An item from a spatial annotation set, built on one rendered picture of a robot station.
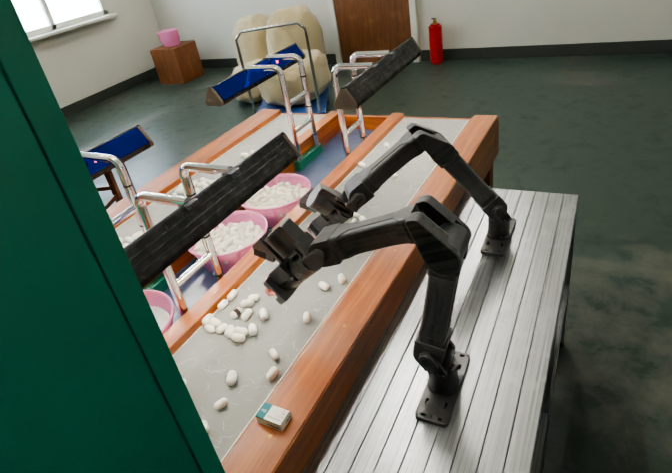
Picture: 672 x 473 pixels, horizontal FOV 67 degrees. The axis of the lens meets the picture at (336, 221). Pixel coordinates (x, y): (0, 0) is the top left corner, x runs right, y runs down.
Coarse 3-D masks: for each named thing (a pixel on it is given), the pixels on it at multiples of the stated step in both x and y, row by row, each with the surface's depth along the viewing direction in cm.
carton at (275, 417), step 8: (264, 408) 100; (272, 408) 100; (280, 408) 99; (256, 416) 99; (264, 416) 98; (272, 416) 98; (280, 416) 98; (288, 416) 98; (264, 424) 99; (272, 424) 97; (280, 424) 96
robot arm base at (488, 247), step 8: (488, 224) 153; (496, 224) 150; (504, 224) 150; (512, 224) 158; (488, 232) 155; (496, 232) 151; (504, 232) 151; (512, 232) 156; (488, 240) 153; (496, 240) 153; (504, 240) 152; (488, 248) 150; (496, 248) 149; (504, 248) 149
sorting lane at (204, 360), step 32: (448, 128) 215; (416, 160) 194; (384, 192) 176; (416, 192) 172; (256, 288) 141; (320, 288) 136; (224, 320) 131; (256, 320) 130; (288, 320) 128; (320, 320) 126; (192, 352) 123; (224, 352) 121; (256, 352) 120; (288, 352) 118; (192, 384) 114; (224, 384) 113; (256, 384) 111; (224, 416) 105; (224, 448) 99
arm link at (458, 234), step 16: (448, 224) 92; (448, 240) 88; (464, 240) 90; (464, 256) 93; (432, 272) 92; (432, 288) 95; (448, 288) 93; (432, 304) 97; (448, 304) 96; (432, 320) 99; (448, 320) 99; (416, 336) 104; (432, 336) 101; (448, 336) 104; (416, 352) 105; (432, 352) 103
